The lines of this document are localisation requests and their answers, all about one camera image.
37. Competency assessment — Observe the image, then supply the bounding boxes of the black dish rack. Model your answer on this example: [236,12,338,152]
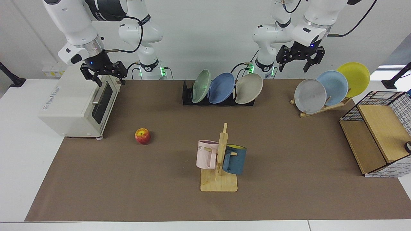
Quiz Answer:
[182,80,256,106]

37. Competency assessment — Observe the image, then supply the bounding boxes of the wire basket with wooden floor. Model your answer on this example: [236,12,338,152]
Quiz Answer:
[339,91,411,178]

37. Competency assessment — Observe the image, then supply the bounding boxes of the grey plate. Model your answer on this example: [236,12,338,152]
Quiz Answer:
[294,79,327,115]

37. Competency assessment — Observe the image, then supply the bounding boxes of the beige plate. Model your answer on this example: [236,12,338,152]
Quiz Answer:
[234,73,263,104]

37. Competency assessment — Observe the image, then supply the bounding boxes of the yellow plate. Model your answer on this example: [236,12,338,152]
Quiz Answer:
[336,62,370,98]

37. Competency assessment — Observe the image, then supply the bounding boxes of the brown table cloth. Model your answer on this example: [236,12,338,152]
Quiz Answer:
[25,79,411,222]

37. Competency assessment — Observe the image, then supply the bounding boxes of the green plate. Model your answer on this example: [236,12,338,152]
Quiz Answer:
[192,69,212,103]

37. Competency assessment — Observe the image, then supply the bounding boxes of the red yellow apple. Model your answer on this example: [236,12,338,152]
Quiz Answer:
[135,128,151,145]

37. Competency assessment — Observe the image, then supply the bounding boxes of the black camera stand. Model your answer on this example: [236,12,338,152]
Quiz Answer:
[0,62,27,88]
[381,63,411,90]

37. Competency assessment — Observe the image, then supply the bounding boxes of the pale toaster oven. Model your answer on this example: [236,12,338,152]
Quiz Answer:
[38,64,122,140]

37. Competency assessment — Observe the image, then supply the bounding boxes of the pink mug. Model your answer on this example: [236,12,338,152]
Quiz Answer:
[196,140,219,169]

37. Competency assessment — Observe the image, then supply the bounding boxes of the wooden cup stand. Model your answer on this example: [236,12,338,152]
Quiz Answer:
[200,123,238,192]

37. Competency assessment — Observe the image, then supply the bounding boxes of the light blue plate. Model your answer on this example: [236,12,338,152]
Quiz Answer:
[316,70,349,106]

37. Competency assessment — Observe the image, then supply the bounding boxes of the wooden plate rack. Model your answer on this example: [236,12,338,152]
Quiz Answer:
[290,88,353,118]

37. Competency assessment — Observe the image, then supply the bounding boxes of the small white wall boxes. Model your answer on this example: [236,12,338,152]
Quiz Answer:
[42,62,69,77]

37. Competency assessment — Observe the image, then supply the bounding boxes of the dark blue mug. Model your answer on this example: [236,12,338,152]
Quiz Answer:
[222,145,247,175]

